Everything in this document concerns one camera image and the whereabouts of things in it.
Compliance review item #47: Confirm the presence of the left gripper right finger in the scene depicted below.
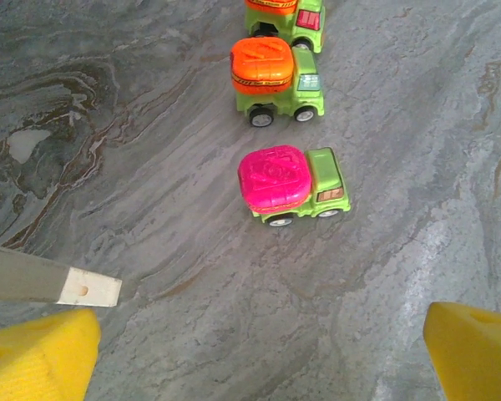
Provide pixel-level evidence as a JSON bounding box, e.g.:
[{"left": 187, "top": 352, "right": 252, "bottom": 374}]
[{"left": 423, "top": 301, "right": 501, "bottom": 401}]

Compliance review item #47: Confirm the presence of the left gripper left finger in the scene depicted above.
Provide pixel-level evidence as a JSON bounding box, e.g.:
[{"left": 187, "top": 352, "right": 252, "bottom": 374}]
[{"left": 0, "top": 307, "right": 103, "bottom": 401}]

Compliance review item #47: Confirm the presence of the green toy truck pink drum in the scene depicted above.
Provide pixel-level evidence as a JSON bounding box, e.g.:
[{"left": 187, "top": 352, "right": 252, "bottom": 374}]
[{"left": 236, "top": 144, "right": 353, "bottom": 229}]

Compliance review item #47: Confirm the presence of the green toy truck orange drum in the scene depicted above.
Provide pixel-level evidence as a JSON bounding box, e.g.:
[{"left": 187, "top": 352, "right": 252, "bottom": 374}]
[{"left": 229, "top": 36, "right": 327, "bottom": 129}]

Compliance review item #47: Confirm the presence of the orange flower toy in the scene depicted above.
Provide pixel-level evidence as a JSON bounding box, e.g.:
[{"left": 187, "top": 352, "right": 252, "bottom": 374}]
[{"left": 243, "top": 0, "right": 327, "bottom": 55}]

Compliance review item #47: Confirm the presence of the grey marble pattern table sheet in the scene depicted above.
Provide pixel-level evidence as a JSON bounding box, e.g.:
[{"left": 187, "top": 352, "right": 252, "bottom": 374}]
[{"left": 0, "top": 0, "right": 501, "bottom": 401}]

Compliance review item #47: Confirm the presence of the wooden shelf with white frame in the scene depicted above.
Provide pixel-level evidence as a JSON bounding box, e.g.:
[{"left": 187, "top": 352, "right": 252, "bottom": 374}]
[{"left": 0, "top": 241, "right": 124, "bottom": 309}]

